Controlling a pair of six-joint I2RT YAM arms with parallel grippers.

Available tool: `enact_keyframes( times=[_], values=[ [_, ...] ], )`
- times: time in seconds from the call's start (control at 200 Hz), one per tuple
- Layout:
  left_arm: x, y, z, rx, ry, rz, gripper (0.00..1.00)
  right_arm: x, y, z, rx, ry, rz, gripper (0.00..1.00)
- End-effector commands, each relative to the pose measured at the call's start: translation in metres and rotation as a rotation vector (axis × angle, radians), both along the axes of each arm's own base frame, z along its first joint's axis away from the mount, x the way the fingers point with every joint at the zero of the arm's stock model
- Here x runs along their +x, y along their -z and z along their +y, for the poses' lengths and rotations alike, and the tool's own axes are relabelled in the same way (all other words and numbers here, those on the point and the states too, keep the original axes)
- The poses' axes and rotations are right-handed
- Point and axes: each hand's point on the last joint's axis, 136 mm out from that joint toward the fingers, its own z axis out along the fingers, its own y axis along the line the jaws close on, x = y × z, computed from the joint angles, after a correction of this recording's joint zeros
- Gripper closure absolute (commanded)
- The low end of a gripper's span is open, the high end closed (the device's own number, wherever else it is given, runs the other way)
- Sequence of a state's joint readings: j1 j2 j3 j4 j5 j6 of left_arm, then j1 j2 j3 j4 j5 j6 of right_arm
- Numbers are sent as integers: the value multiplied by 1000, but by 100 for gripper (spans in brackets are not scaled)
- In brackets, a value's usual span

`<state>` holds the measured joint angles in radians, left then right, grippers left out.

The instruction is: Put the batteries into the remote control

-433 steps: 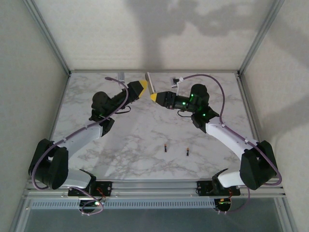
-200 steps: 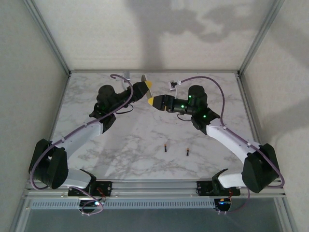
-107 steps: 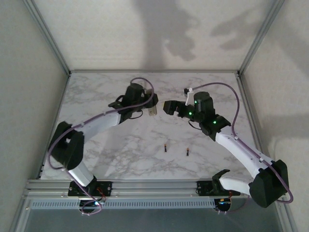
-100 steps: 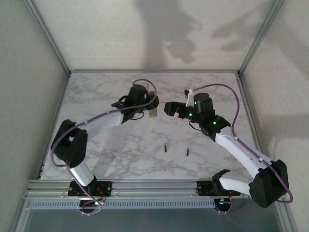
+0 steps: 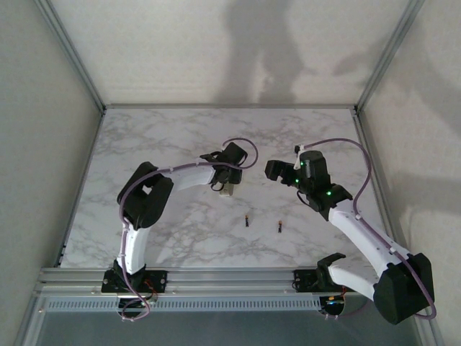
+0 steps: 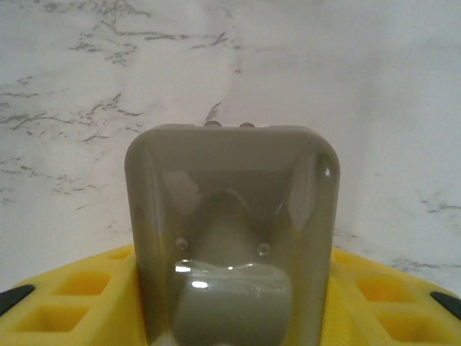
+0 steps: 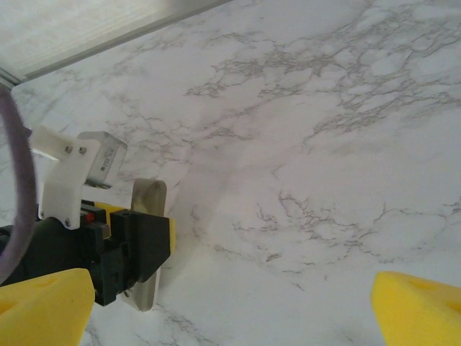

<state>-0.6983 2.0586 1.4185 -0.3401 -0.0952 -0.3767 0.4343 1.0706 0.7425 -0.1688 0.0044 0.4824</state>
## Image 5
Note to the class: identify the aluminium frame cross rail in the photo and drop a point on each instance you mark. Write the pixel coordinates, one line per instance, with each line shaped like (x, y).
(230, 106)

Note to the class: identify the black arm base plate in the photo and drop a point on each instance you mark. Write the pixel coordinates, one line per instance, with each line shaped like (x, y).
(302, 279)
(158, 279)

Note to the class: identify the beige remote control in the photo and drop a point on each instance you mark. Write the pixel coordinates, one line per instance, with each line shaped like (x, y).
(227, 192)

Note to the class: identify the aluminium frame leg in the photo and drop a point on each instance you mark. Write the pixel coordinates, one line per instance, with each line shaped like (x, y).
(31, 324)
(434, 337)

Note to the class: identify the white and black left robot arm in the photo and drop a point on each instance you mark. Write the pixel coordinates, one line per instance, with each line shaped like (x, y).
(187, 178)

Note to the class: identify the aluminium frame post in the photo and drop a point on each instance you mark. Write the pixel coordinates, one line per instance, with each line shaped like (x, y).
(73, 54)
(387, 54)

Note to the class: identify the aluminium table side rail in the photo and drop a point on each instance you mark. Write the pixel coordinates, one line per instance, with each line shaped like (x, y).
(81, 187)
(368, 151)

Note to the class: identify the wide aluminium mounting rail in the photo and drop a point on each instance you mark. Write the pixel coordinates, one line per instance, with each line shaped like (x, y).
(230, 281)

